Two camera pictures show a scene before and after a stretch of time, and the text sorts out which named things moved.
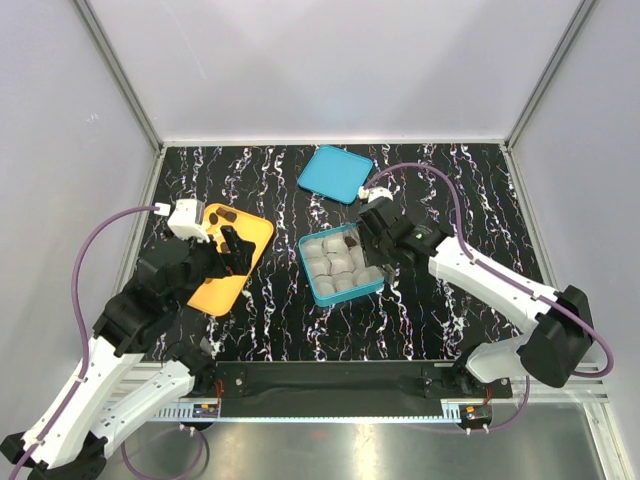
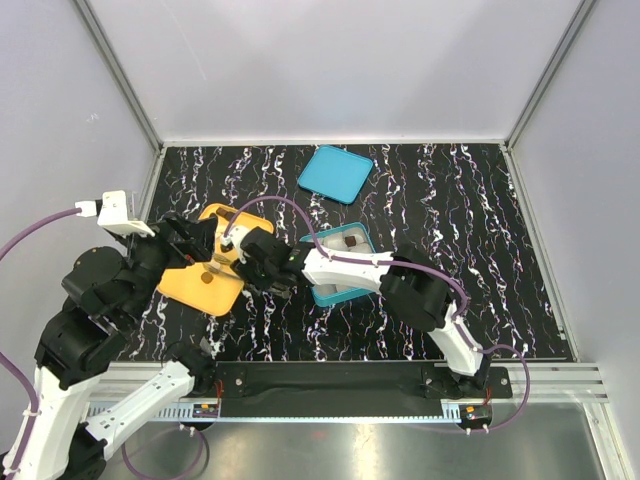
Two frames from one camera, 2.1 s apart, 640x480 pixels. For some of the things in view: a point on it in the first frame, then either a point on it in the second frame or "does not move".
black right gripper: x=372 y=257 to x=244 y=271
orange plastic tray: x=218 y=295 does not move
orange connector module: x=475 y=415 does not move
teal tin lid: x=336 y=173 does not move
